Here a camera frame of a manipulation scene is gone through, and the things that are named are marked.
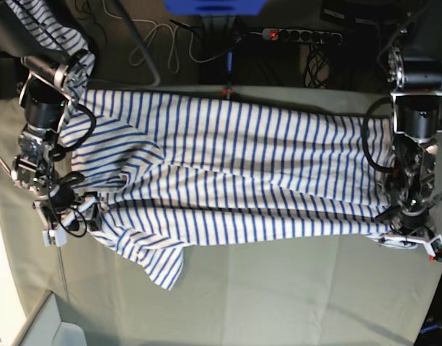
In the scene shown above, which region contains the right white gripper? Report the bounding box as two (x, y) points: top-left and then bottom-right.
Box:
(32, 194), (101, 247)

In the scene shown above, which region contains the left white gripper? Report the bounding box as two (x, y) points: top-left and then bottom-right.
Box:
(375, 210), (442, 257)

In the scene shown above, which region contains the blue white striped t-shirt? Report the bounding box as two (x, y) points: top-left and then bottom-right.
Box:
(6, 0), (416, 291)

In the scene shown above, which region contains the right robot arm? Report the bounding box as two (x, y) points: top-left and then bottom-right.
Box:
(0, 1), (99, 247)

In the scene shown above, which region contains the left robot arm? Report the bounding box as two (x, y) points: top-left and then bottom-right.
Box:
(361, 1), (442, 262)

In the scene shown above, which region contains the green table cloth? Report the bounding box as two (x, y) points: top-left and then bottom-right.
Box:
(0, 85), (442, 346)

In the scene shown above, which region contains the red black centre clamp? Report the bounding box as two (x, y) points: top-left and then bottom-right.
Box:
(223, 50), (233, 100)

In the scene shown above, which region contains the blue box overhead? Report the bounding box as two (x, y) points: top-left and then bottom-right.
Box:
(164, 0), (266, 15)

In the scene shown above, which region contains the black power strip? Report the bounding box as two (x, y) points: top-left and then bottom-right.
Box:
(262, 28), (344, 45)

